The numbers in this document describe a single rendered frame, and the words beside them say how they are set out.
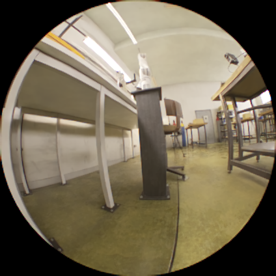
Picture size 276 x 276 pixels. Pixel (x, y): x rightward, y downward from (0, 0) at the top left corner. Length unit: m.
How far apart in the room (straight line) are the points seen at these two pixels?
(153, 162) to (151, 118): 0.31
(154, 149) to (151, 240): 0.56
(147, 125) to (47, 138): 1.19
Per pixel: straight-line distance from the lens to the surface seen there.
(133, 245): 0.51
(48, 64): 0.55
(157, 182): 0.72
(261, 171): 0.93
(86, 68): 0.60
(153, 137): 0.66
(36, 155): 1.32
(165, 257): 0.48
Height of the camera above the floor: 0.45
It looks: 3 degrees up
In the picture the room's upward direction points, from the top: 5 degrees counter-clockwise
